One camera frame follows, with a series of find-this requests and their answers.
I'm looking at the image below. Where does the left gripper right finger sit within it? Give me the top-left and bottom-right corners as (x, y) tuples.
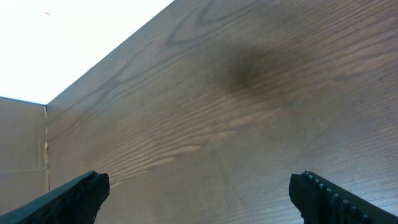
(289, 171), (397, 224)

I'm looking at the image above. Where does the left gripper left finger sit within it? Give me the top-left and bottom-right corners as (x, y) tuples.
(1, 170), (110, 224)

